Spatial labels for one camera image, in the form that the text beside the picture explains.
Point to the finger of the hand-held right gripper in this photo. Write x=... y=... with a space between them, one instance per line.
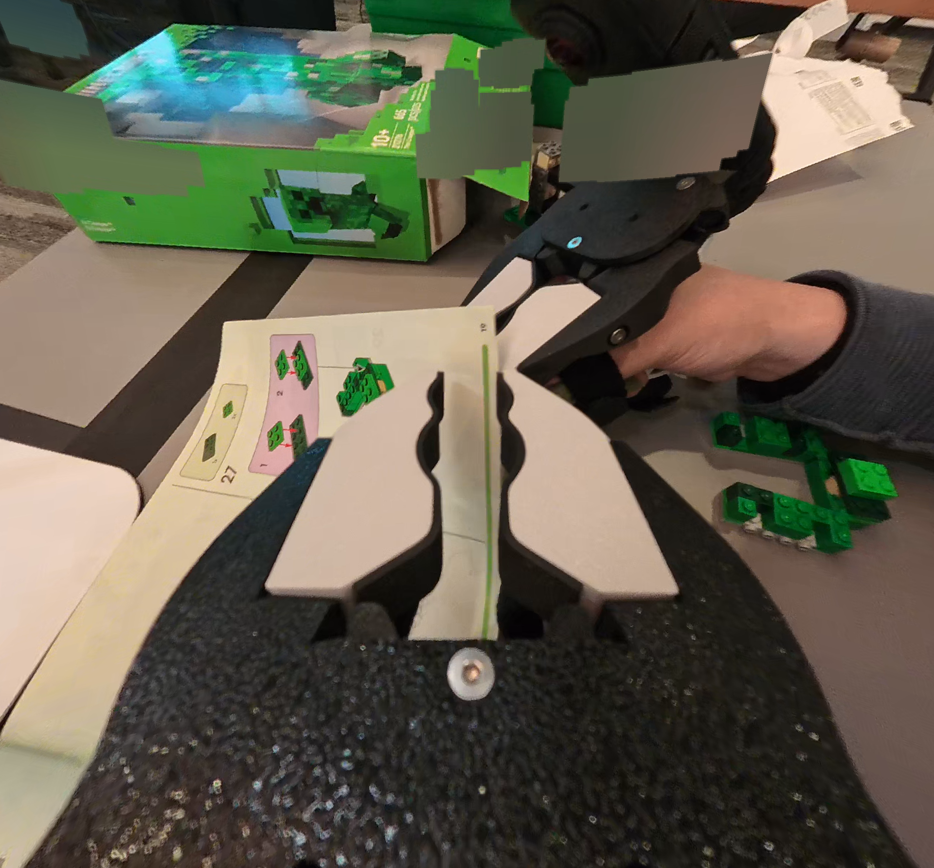
x=554 y=321
x=514 y=281

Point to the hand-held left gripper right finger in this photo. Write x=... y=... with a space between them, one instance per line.
x=584 y=503

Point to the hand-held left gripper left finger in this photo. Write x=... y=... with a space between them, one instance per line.
x=357 y=503

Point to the brick instruction booklet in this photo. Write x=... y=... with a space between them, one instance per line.
x=365 y=343

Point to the person's right forearm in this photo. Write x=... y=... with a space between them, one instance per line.
x=875 y=357

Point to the grey desk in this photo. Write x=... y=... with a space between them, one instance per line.
x=109 y=313

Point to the person's right hand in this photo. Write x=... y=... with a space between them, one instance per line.
x=744 y=328

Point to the small grey brick figure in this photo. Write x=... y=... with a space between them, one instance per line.
x=547 y=160

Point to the green brick assembly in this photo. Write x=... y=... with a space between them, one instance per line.
x=802 y=510

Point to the torn white paper bag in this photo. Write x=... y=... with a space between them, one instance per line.
x=824 y=95

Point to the green toy brick box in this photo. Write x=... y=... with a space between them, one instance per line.
x=204 y=189

